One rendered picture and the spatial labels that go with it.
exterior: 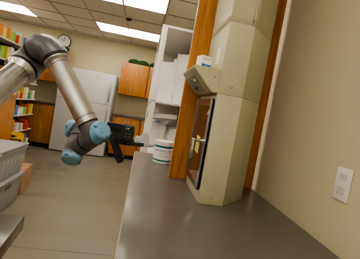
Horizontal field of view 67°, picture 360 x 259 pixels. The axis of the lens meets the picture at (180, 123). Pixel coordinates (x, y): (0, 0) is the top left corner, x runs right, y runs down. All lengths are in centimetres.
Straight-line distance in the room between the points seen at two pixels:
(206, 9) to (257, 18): 41
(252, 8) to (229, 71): 28
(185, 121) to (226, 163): 42
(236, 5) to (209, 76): 31
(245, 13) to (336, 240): 92
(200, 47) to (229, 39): 37
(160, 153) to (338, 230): 111
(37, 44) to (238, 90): 78
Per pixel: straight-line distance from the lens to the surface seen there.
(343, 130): 114
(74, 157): 106
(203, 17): 157
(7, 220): 91
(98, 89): 605
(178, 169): 152
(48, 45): 110
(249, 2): 126
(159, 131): 249
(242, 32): 120
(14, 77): 111
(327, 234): 118
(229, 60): 116
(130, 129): 113
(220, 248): 88
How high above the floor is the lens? 132
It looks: 3 degrees down
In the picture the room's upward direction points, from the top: 10 degrees clockwise
